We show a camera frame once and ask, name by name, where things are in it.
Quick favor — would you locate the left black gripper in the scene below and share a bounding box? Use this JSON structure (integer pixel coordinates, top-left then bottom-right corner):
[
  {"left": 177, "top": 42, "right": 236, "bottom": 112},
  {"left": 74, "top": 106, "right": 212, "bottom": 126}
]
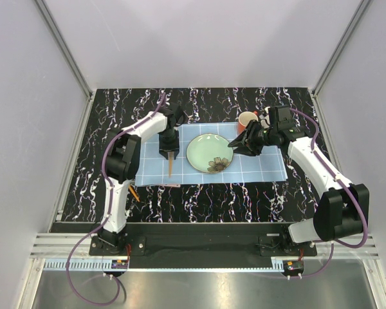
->
[{"left": 159, "top": 129, "right": 179, "bottom": 158}]

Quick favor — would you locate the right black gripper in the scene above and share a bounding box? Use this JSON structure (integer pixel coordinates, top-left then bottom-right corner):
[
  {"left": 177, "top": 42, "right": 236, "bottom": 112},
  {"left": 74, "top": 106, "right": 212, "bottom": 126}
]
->
[{"left": 228, "top": 119, "right": 277, "bottom": 157}]

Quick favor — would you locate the orange plastic fork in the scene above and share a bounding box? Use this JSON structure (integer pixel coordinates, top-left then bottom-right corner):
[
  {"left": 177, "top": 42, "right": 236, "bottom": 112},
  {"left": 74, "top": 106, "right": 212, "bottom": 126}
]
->
[{"left": 168, "top": 152, "right": 174, "bottom": 178}]

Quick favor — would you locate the orange mug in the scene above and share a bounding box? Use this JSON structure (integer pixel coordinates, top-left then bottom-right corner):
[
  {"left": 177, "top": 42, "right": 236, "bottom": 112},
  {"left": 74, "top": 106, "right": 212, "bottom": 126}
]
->
[{"left": 237, "top": 111, "right": 259, "bottom": 134}]

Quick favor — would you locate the blue checked placemat cloth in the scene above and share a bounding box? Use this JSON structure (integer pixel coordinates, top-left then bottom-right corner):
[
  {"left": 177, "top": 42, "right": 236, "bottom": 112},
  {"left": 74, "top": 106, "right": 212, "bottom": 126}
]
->
[{"left": 135, "top": 122, "right": 288, "bottom": 186}]

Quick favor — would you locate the green floral plate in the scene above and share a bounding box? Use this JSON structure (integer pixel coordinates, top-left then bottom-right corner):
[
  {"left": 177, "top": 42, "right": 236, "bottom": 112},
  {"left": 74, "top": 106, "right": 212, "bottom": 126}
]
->
[{"left": 186, "top": 133, "right": 234, "bottom": 173}]

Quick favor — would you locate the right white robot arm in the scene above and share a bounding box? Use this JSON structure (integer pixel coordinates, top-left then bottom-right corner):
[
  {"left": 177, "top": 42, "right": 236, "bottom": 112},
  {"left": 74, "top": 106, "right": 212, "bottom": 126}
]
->
[{"left": 229, "top": 120, "right": 369, "bottom": 255}]

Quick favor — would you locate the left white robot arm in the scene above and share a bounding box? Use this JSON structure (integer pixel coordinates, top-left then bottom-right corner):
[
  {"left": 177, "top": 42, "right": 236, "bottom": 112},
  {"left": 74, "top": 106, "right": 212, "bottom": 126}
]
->
[{"left": 97, "top": 108, "right": 185, "bottom": 255}]

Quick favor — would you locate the orange plastic spoon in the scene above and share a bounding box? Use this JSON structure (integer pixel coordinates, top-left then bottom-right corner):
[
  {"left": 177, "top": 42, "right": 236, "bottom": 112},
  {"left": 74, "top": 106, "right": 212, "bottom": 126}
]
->
[{"left": 129, "top": 185, "right": 140, "bottom": 202}]

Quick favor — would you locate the left control board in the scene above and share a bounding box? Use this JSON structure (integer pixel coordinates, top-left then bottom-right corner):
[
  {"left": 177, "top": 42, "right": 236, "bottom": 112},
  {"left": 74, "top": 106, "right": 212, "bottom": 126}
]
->
[{"left": 111, "top": 259, "right": 129, "bottom": 269}]

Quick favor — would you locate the control board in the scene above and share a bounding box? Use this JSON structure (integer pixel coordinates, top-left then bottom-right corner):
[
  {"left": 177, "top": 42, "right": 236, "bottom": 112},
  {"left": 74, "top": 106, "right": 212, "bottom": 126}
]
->
[
  {"left": 284, "top": 261, "right": 304, "bottom": 272},
  {"left": 111, "top": 259, "right": 129, "bottom": 269}
]

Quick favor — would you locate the right control board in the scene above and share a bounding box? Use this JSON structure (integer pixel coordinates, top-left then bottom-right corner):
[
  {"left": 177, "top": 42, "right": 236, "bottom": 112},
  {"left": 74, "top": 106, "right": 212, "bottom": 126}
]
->
[{"left": 284, "top": 261, "right": 304, "bottom": 272}]

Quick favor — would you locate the pink handled knife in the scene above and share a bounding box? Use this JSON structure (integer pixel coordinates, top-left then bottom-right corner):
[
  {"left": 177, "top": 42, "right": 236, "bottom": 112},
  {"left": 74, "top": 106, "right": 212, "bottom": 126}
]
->
[{"left": 161, "top": 183, "right": 181, "bottom": 187}]

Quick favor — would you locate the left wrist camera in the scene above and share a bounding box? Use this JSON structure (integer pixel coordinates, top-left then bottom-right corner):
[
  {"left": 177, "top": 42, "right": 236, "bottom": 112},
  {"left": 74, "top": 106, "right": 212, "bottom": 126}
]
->
[{"left": 163, "top": 103, "right": 186, "bottom": 127}]

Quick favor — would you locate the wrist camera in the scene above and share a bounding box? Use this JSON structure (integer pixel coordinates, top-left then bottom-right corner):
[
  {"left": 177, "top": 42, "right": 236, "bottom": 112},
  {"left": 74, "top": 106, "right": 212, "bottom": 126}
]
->
[
  {"left": 260, "top": 106, "right": 295, "bottom": 131},
  {"left": 163, "top": 103, "right": 186, "bottom": 127}
]

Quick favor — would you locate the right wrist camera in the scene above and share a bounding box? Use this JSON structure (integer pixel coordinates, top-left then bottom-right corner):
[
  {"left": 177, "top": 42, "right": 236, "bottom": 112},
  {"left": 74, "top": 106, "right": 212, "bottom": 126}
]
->
[{"left": 260, "top": 106, "right": 295, "bottom": 131}]

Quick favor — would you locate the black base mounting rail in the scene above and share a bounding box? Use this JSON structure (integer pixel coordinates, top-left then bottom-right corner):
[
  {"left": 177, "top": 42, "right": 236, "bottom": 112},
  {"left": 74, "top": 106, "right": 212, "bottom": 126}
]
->
[{"left": 89, "top": 223, "right": 317, "bottom": 271}]

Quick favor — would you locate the left aluminium frame post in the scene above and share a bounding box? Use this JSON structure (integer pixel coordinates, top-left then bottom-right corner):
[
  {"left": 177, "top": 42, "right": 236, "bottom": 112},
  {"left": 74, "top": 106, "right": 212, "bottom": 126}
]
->
[{"left": 33, "top": 0, "right": 93, "bottom": 98}]

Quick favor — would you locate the aluminium frame post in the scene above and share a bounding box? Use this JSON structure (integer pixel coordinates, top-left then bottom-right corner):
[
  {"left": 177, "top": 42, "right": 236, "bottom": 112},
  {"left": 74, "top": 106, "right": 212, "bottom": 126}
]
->
[
  {"left": 311, "top": 0, "right": 373, "bottom": 97},
  {"left": 33, "top": 0, "right": 93, "bottom": 98}
]

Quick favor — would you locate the front aluminium rail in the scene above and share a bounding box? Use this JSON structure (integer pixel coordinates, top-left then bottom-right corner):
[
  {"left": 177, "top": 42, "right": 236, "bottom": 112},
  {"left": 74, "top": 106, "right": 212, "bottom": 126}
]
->
[{"left": 28, "top": 233, "right": 380, "bottom": 261}]

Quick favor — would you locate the right aluminium frame post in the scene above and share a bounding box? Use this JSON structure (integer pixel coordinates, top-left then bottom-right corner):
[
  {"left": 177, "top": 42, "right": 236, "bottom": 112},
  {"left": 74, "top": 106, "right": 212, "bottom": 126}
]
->
[{"left": 311, "top": 0, "right": 373, "bottom": 97}]

